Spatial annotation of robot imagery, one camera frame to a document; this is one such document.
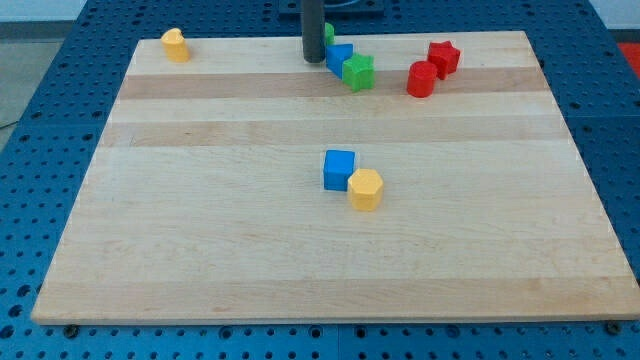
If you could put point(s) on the yellow hexagon block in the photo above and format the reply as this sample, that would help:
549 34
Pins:
365 189

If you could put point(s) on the light wooden board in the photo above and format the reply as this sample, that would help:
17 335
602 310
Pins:
204 200

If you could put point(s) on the red star block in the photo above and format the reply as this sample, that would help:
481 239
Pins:
445 56

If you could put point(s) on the green star block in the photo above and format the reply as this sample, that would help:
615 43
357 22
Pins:
358 72

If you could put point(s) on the yellow heart block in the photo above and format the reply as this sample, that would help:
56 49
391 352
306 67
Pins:
175 46

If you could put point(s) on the blue cube block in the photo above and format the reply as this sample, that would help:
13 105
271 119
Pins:
337 169

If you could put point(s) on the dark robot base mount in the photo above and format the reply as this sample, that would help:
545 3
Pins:
333 7

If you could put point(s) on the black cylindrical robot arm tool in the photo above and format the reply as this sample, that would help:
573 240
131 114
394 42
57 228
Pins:
313 30

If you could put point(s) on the red cylinder block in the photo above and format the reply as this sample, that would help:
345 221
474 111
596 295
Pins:
421 79

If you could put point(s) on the blue triangle block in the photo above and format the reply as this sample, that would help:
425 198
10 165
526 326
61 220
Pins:
336 55

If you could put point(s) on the green block behind tool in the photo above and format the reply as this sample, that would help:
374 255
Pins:
329 33

